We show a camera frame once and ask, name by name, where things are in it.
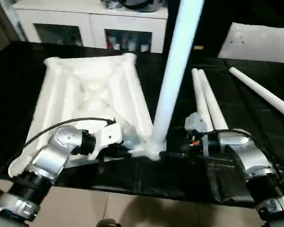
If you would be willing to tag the white glass-door cabinet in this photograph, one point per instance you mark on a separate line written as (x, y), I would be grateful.
(85, 19)

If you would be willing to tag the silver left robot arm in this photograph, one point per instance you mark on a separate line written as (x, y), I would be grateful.
(52, 153)

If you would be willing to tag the white plastic table leg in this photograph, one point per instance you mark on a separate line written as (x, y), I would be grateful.
(213, 104)
(199, 94)
(257, 91)
(174, 71)

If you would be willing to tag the black tall cabinet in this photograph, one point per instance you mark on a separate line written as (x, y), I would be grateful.
(210, 23)

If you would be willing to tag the small white cup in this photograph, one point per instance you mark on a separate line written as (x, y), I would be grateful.
(117, 46)
(144, 48)

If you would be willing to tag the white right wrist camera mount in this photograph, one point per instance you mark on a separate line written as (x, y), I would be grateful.
(196, 121)

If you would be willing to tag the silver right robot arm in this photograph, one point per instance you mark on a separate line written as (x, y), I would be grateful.
(252, 160)

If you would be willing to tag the dark crumpled small pile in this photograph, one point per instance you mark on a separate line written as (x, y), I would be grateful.
(112, 3)

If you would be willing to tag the red bottle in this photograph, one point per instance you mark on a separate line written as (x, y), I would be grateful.
(110, 42)

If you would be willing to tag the small tan label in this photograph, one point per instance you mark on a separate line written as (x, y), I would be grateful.
(198, 47)

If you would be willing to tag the grey-brown curtain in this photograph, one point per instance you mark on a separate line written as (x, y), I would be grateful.
(2, 28)

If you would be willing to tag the black work mat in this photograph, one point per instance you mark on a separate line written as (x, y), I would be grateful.
(250, 118)

